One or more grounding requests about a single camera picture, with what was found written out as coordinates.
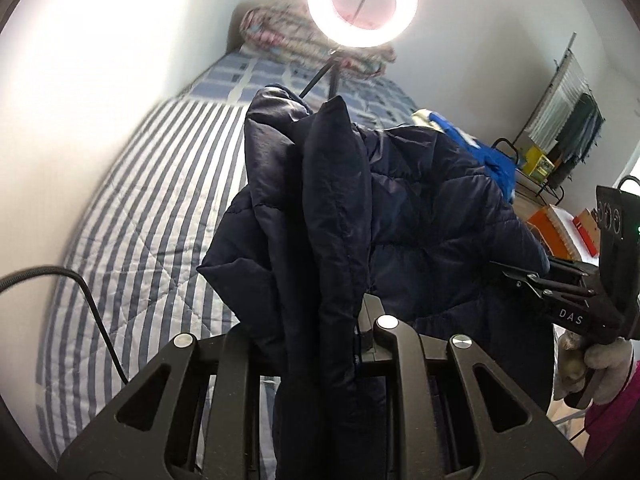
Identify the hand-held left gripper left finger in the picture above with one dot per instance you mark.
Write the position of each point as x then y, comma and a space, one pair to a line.
235, 360

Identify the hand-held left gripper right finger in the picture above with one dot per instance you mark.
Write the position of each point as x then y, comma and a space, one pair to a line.
372, 330

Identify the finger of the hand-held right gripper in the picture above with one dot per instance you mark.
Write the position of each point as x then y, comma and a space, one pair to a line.
575, 267
530, 282

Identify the navy puffer jacket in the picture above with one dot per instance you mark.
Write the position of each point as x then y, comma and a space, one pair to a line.
325, 210

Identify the person's right forearm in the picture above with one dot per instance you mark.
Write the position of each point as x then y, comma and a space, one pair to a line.
615, 425

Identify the dark hanging clothes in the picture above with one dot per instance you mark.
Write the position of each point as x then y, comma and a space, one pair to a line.
582, 130

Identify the person's right hand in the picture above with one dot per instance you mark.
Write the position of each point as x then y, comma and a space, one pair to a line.
607, 360

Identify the orange box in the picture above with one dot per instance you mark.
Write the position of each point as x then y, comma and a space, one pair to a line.
542, 222

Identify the black metal rack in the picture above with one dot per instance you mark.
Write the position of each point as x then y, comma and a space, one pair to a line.
530, 190

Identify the yellow box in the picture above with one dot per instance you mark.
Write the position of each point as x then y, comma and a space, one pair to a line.
539, 165

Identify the blue sweatshirt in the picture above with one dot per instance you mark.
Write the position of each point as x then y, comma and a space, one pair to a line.
492, 160

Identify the white radiator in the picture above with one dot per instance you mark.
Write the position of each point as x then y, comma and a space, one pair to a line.
555, 95

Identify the striped bed mattress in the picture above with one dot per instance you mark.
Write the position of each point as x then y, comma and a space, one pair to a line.
150, 185

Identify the black tripod stand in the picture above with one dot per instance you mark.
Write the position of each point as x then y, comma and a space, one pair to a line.
332, 72

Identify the folded floral blanket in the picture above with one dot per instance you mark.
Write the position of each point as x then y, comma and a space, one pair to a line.
280, 30

